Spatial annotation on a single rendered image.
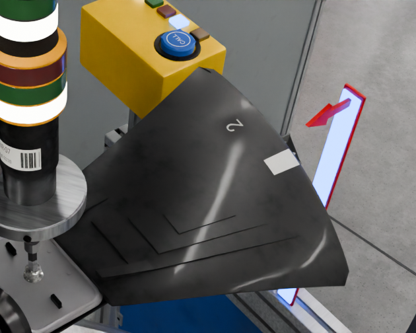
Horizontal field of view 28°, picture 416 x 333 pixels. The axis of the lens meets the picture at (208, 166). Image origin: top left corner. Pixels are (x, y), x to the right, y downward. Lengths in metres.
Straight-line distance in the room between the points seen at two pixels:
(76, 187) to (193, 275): 0.14
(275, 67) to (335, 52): 0.75
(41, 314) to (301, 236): 0.23
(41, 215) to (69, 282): 0.10
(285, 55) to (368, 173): 0.51
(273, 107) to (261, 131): 1.53
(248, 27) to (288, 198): 1.26
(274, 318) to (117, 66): 0.36
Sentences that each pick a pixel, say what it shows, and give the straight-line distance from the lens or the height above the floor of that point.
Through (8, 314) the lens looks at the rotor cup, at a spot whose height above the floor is 1.23.
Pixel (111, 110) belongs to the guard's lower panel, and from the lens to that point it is 1.76.
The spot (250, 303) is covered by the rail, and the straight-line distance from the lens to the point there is 1.06.
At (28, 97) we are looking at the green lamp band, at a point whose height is 1.37.
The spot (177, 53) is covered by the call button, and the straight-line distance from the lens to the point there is 0.96.
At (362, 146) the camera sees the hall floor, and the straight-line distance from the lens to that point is 2.54.
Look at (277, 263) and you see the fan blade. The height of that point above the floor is 1.16.
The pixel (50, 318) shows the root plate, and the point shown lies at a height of 1.19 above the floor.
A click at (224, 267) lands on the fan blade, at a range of 0.63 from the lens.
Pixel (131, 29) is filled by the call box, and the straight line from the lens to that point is 1.00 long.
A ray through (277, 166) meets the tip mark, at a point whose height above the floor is 1.17.
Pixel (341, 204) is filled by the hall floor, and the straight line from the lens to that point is 2.34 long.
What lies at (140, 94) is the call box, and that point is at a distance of 0.99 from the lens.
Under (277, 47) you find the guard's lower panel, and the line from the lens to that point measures 2.08.
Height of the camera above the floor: 1.67
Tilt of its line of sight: 45 degrees down
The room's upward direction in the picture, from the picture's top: 11 degrees clockwise
